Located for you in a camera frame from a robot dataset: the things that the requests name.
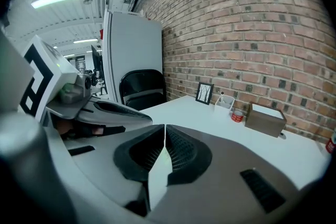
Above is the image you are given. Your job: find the white desk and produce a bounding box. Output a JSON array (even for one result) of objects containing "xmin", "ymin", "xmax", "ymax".
[{"xmin": 67, "ymin": 95, "xmax": 332, "ymax": 212}]

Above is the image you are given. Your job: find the white partition panel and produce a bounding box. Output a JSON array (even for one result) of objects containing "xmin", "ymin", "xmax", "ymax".
[{"xmin": 101, "ymin": 10, "xmax": 165, "ymax": 103}]

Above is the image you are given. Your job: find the white junction box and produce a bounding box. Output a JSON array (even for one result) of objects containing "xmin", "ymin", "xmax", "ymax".
[{"xmin": 102, "ymin": 0, "xmax": 138, "ymax": 13}]

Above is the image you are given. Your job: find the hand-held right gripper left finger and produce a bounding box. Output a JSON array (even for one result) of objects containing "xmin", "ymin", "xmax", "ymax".
[{"xmin": 62, "ymin": 124, "xmax": 166, "ymax": 219}]

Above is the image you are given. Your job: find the clear red-label water bottle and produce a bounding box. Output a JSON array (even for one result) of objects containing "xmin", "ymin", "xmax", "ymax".
[{"xmin": 324, "ymin": 127, "xmax": 336, "ymax": 154}]

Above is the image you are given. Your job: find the person's left hand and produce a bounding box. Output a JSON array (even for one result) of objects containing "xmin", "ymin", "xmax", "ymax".
[{"xmin": 55, "ymin": 119, "xmax": 104, "ymax": 139}]

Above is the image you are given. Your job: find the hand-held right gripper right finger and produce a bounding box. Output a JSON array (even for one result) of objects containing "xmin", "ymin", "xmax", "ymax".
[{"xmin": 151, "ymin": 124, "xmax": 300, "ymax": 224}]

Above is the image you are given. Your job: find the black folding chair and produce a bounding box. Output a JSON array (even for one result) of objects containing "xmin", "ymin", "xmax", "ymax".
[{"xmin": 119, "ymin": 68, "xmax": 167, "ymax": 112}]

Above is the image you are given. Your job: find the brown tissue box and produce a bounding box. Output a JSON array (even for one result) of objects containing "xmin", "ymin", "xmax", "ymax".
[{"xmin": 244, "ymin": 102, "xmax": 287, "ymax": 138}]

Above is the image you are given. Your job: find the black picture frame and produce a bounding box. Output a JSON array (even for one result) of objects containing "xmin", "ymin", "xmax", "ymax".
[{"xmin": 195, "ymin": 81, "xmax": 215, "ymax": 106}]

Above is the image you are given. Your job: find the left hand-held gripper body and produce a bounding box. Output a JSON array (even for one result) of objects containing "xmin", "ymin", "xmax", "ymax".
[{"xmin": 17, "ymin": 35, "xmax": 93, "ymax": 124}]

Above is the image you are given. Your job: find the black monitor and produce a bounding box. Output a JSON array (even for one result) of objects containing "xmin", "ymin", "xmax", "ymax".
[{"xmin": 90, "ymin": 44, "xmax": 104, "ymax": 80}]

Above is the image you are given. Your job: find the red tape roll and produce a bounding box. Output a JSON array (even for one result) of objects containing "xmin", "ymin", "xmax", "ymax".
[{"xmin": 230, "ymin": 110, "xmax": 245, "ymax": 123}]

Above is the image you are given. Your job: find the white pen holder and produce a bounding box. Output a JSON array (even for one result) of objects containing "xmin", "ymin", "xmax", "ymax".
[{"xmin": 214, "ymin": 94, "xmax": 235, "ymax": 115}]

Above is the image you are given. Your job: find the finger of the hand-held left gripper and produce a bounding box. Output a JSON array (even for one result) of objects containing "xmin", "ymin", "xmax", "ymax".
[
  {"xmin": 75, "ymin": 105, "xmax": 154, "ymax": 129},
  {"xmin": 90, "ymin": 98, "xmax": 153, "ymax": 120}
]

